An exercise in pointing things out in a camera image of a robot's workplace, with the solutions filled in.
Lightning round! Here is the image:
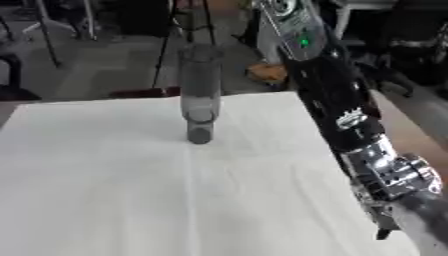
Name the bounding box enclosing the tall grey transparent vase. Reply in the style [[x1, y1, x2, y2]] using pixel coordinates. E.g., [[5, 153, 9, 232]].
[[176, 43, 228, 145]]

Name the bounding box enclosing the brown bag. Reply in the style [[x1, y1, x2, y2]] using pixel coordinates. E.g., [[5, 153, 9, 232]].
[[245, 63, 291, 85]]

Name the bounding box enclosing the dark red floor object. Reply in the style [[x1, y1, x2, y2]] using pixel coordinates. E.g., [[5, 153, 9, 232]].
[[106, 86, 184, 100]]

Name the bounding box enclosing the black tripod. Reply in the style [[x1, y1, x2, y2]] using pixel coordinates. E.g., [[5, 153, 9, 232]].
[[148, 0, 219, 90]]

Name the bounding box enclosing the white tripod stand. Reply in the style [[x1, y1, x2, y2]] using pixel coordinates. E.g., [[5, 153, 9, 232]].
[[21, 0, 100, 68]]

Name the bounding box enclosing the black office chair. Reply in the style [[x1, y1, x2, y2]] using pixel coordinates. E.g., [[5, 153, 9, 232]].
[[372, 0, 448, 98]]

